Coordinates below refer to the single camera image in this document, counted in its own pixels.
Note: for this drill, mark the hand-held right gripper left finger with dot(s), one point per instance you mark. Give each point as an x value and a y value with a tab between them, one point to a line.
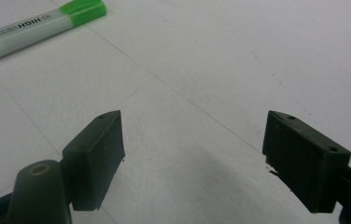
94	161

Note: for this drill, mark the green highlighter pen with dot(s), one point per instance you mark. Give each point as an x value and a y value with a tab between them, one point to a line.
39	26

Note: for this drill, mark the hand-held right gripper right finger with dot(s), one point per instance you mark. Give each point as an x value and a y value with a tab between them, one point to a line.
304	161

